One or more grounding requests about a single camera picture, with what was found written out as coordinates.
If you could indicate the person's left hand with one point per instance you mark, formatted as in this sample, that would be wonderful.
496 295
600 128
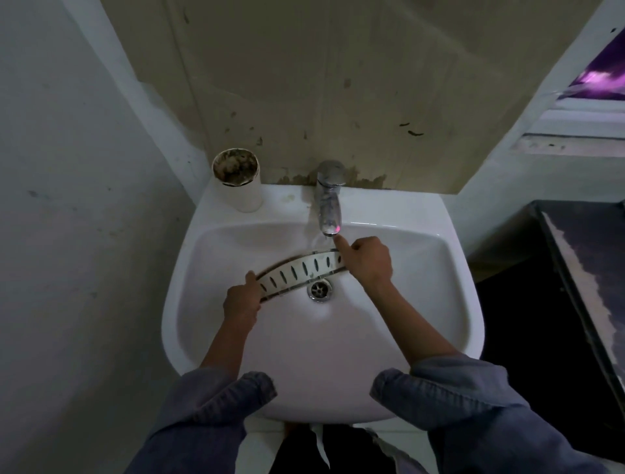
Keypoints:
239 302

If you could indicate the person's right hand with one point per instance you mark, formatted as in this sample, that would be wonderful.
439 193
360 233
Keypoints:
367 261

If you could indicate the person's left thumb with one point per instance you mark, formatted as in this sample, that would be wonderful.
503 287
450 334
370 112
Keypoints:
252 285

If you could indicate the white slotted curved cover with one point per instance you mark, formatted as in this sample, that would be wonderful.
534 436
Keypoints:
299 272

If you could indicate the person's right forearm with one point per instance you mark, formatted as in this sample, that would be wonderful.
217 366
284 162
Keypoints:
412 324

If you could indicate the person's left forearm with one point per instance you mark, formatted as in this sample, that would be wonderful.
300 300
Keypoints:
222 344

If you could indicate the chrome sink drain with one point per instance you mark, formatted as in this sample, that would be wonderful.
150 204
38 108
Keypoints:
320 290

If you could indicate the white ceramic sink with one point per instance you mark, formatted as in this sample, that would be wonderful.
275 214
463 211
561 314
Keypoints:
322 302

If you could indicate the dirty white cylindrical cup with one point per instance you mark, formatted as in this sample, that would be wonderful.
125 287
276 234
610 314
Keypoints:
238 179

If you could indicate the chrome faucet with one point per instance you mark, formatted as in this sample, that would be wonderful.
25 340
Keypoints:
329 198

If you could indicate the person's dark trousers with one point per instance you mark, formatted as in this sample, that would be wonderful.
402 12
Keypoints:
317 449

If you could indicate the dark cabinet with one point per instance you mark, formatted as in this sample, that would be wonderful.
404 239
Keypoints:
561 317

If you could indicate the window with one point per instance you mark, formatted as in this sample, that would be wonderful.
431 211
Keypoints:
593 73

